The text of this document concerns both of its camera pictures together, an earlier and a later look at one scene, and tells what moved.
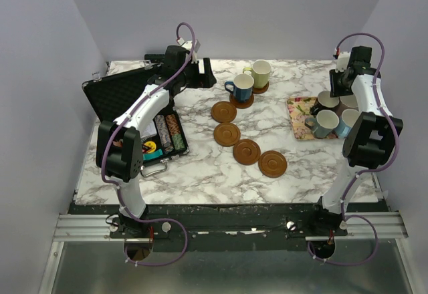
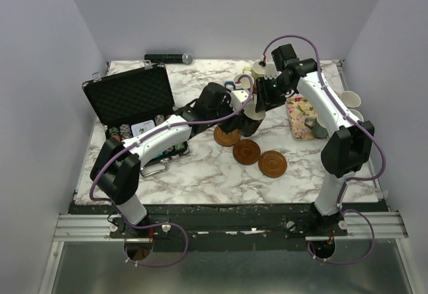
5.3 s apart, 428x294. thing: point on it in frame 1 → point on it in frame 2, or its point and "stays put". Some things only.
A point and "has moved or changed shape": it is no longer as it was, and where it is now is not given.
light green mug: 261,71 stays put
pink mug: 350,101 stays put
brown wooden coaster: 246,152 stays put
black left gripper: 204,80 → 233,124
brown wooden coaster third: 227,134 stays put
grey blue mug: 324,123 stays put
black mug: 323,101 has moved or changed shape
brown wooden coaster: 272,164 stays put
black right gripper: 336,84 → 261,95
